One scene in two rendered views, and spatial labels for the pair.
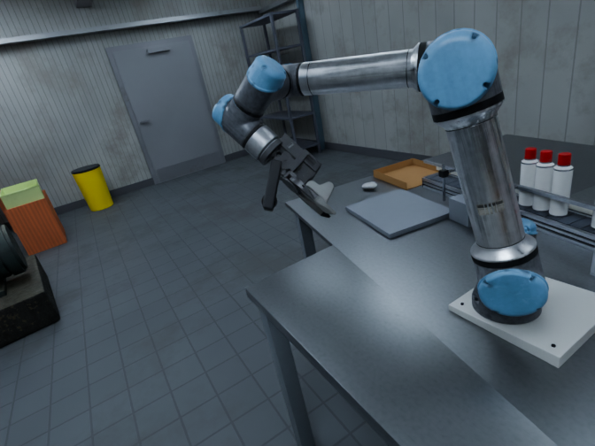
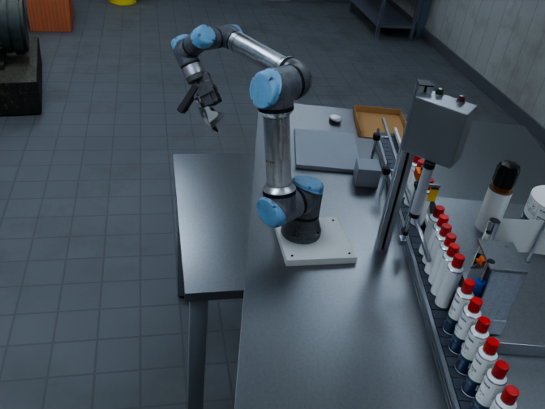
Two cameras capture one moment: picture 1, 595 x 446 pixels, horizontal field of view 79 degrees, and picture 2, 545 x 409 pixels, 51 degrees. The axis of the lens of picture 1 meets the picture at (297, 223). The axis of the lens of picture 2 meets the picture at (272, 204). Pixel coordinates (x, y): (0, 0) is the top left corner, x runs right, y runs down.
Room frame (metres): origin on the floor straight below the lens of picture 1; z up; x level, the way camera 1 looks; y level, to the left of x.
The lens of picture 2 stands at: (-1.00, -0.72, 2.16)
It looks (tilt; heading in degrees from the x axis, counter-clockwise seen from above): 35 degrees down; 12
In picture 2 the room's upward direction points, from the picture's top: 7 degrees clockwise
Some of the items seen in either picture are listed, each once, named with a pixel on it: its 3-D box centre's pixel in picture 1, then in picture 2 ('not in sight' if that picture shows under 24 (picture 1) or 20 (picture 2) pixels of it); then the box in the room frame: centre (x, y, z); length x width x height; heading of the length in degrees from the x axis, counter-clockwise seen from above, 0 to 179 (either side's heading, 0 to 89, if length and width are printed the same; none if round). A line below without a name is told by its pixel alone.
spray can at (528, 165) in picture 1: (529, 177); not in sight; (1.14, -0.81, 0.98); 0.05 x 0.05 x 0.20
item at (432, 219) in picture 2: not in sight; (432, 230); (0.73, -0.93, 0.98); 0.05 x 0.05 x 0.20
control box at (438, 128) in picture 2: not in sight; (439, 127); (0.71, -0.85, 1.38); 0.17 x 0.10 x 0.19; 71
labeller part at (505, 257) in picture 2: not in sight; (501, 256); (0.46, -1.11, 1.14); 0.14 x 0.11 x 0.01; 16
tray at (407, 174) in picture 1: (409, 173); (380, 122); (1.80, -0.63, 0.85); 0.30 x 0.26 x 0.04; 16
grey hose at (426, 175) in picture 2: not in sight; (422, 190); (0.66, -0.85, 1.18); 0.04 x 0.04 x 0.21
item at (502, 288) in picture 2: not in sight; (486, 287); (0.46, -1.10, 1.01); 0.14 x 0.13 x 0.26; 16
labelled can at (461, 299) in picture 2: not in sight; (460, 307); (0.37, -1.03, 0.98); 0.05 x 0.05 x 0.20
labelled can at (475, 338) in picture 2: not in sight; (474, 346); (0.23, -1.07, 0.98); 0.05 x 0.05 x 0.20
